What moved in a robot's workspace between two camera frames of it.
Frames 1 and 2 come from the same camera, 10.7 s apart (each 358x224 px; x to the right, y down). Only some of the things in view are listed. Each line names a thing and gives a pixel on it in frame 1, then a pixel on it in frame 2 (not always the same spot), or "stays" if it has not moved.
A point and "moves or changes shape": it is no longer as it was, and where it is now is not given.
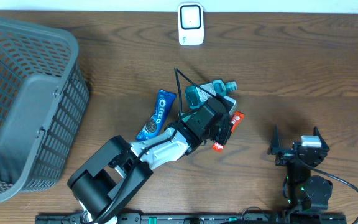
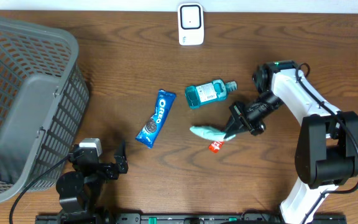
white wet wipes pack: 186,118 moves or changes shape
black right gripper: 286,154 -> 237,111
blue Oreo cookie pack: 165,100 stays
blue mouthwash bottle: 196,98 stays
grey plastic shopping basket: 34,95 stays
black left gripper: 224,137 -> 120,164
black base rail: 191,218 stays
